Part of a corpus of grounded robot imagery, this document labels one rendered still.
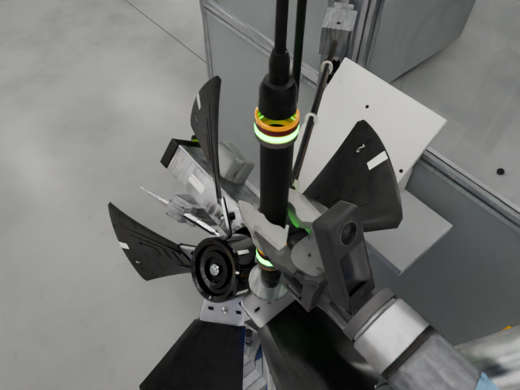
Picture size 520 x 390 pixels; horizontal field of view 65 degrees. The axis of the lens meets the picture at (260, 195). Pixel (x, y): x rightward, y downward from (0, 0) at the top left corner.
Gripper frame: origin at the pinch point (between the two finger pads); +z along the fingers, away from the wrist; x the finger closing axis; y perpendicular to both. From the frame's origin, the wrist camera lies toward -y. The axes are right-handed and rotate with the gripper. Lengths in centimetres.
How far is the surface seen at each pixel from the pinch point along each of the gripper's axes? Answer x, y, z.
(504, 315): 70, 83, -38
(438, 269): 70, 88, -14
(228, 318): -6.2, 37.2, 1.7
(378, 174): 17.3, 3.4, -6.0
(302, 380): -4.7, 28.1, -17.0
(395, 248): 47, 61, -5
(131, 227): -10.9, 34.0, 30.3
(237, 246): -0.2, 21.0, 5.8
